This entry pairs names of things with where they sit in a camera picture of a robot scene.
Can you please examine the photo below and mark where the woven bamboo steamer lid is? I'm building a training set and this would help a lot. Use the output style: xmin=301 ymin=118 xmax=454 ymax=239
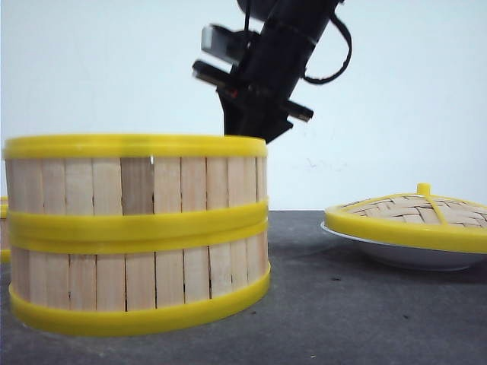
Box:
xmin=323 ymin=182 xmax=486 ymax=254

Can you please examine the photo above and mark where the bamboo steamer basket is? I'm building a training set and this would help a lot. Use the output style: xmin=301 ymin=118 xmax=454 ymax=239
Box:
xmin=9 ymin=227 xmax=270 ymax=337
xmin=1 ymin=196 xmax=11 ymax=263
xmin=3 ymin=134 xmax=268 ymax=254

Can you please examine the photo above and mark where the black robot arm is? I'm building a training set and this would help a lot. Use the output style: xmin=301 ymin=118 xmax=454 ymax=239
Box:
xmin=193 ymin=0 xmax=352 ymax=142

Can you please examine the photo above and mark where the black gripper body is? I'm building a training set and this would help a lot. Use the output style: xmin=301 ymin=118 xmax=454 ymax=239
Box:
xmin=193 ymin=23 xmax=314 ymax=142

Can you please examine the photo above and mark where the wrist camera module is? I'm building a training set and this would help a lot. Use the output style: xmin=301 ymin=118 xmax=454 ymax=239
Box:
xmin=201 ymin=24 xmax=247 ymax=65

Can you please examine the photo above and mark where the black cable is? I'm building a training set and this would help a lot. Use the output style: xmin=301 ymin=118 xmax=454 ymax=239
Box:
xmin=243 ymin=0 xmax=352 ymax=84

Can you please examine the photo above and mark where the white plate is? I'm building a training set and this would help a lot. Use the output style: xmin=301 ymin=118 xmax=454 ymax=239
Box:
xmin=320 ymin=221 xmax=486 ymax=271

